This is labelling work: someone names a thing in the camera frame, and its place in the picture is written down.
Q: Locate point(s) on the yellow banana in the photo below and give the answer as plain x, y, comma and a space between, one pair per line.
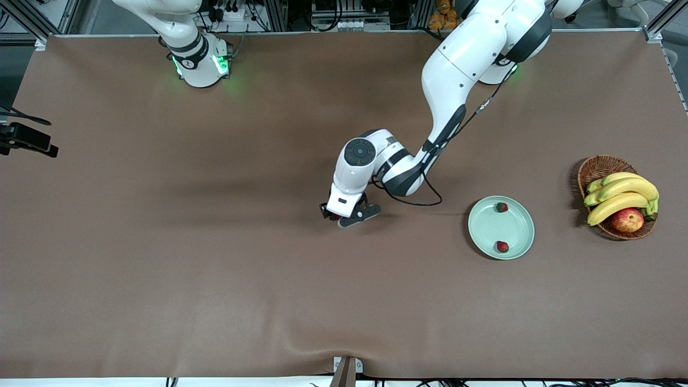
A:
613, 206
631, 186
623, 176

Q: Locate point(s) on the greenish banana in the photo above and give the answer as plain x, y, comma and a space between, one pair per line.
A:
591, 199
594, 186

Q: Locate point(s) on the white terminal block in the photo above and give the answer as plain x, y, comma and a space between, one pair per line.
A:
360, 25

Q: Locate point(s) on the pale green round plate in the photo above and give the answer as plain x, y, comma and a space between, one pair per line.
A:
510, 228

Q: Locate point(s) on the aluminium frame profile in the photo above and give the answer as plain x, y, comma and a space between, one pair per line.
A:
32, 21
658, 24

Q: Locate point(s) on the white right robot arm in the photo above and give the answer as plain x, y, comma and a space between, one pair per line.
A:
196, 59

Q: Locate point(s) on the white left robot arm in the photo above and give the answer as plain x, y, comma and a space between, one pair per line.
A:
462, 59

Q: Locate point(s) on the red apple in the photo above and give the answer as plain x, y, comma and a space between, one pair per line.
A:
627, 220

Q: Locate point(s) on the white power strip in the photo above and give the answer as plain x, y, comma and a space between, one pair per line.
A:
232, 14

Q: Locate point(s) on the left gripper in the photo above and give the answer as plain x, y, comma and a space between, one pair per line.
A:
325, 211

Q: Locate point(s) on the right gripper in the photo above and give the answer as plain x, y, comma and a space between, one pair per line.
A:
31, 137

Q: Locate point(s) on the pile of orange bread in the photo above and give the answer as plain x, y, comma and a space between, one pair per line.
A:
441, 19

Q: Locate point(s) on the brown wicker basket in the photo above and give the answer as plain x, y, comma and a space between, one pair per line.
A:
599, 167

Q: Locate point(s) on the large table mat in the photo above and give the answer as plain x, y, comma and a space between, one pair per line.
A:
215, 269

